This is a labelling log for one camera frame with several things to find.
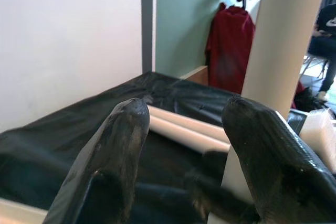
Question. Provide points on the white plastic table top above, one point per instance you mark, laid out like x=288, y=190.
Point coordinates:
x=15, y=213

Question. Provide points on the black plastic table cover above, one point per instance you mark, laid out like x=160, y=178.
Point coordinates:
x=65, y=142

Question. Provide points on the white chair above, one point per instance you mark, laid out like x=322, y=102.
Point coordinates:
x=311, y=61

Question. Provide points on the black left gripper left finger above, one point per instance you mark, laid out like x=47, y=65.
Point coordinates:
x=105, y=166

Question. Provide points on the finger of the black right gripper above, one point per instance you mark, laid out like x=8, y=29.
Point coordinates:
x=214, y=160
x=215, y=203

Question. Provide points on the brown wooden cabinet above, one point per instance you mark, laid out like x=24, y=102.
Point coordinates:
x=199, y=75

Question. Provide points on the person in black clothes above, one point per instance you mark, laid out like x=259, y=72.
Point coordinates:
x=325, y=37

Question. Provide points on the dark grey wall post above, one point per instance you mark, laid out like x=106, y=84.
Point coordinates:
x=148, y=11

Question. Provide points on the red hanging coat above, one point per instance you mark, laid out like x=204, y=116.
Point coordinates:
x=228, y=51

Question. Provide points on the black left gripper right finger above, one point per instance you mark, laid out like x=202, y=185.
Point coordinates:
x=278, y=171

